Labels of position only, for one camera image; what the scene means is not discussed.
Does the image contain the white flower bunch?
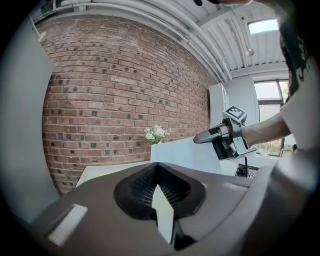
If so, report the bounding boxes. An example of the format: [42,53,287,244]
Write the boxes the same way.
[139,124,171,146]

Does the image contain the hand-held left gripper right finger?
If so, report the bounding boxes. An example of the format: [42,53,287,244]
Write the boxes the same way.
[157,162,252,251]

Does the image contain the person's right forearm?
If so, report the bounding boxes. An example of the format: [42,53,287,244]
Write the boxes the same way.
[241,109,294,151]

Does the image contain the ceiling light panel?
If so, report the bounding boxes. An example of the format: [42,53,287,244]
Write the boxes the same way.
[247,18,280,36]

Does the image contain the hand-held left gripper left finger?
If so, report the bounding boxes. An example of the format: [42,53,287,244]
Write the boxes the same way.
[32,162,173,256]

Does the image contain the black framed window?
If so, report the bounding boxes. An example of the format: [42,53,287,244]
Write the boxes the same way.
[253,79,297,156]

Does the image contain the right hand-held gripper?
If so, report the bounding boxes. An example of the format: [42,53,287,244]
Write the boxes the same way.
[193,105,258,160]

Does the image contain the bundle of white ceiling pipes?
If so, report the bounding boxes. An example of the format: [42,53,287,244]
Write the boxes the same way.
[52,0,235,84]

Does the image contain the tangle of black cables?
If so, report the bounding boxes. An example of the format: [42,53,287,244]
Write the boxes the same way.
[236,163,260,179]

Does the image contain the grey metal cabinet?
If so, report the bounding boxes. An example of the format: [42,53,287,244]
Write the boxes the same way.
[4,14,63,225]

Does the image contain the white tall cabinet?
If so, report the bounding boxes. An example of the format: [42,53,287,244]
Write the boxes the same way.
[208,82,259,142]

